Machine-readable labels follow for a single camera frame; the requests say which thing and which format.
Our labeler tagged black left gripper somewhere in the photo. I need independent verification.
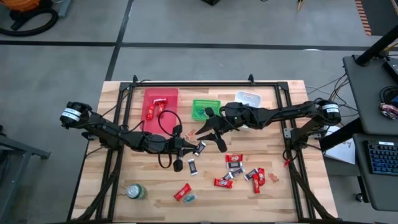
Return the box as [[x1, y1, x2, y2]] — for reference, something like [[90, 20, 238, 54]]
[[136, 124, 199, 173]]

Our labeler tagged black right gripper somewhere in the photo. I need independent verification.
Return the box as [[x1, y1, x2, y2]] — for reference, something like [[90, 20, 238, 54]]
[[195, 101, 253, 154]]

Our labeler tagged colourful candy bag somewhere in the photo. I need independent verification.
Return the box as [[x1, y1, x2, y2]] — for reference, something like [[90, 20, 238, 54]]
[[379, 103, 398, 121]]

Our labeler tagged green plastic mesh basket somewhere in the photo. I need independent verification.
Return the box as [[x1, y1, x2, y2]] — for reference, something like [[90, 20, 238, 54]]
[[191, 98, 222, 121]]

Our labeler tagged pink plastic bin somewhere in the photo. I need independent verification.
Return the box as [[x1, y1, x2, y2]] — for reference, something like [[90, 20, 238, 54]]
[[139, 87, 180, 135]]

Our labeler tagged green Sprite can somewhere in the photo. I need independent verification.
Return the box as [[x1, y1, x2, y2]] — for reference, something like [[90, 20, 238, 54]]
[[126, 183, 148, 200]]

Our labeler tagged black slanted support beam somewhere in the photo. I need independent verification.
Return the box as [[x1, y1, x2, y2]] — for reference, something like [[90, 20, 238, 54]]
[[354, 24, 398, 67], [319, 117, 365, 152]]

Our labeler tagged white paper sheet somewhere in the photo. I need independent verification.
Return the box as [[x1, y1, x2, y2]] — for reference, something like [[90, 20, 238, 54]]
[[323, 123, 357, 166]]

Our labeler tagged grey metal stand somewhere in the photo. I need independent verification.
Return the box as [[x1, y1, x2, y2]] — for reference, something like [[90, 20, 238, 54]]
[[0, 124, 51, 218]]

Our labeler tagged backlit computer keyboard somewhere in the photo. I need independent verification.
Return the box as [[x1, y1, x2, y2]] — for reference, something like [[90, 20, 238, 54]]
[[366, 139, 398, 177]]

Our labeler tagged black floor mat striped edge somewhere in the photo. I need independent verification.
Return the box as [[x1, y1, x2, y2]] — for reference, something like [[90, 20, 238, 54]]
[[354, 0, 398, 37]]

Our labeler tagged orange shop vacuum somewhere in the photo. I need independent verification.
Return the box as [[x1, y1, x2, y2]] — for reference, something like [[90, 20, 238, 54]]
[[7, 0, 43, 13]]

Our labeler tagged black metal rig frame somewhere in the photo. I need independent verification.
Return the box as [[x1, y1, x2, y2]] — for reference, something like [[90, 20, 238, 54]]
[[67, 73, 339, 223]]

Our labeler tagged white plastic bin with handles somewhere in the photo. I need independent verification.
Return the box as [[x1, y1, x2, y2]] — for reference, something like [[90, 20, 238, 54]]
[[233, 90, 262, 108]]

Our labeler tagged black vacuum hose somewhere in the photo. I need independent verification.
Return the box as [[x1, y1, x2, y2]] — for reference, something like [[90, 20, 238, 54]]
[[0, 7, 60, 37]]

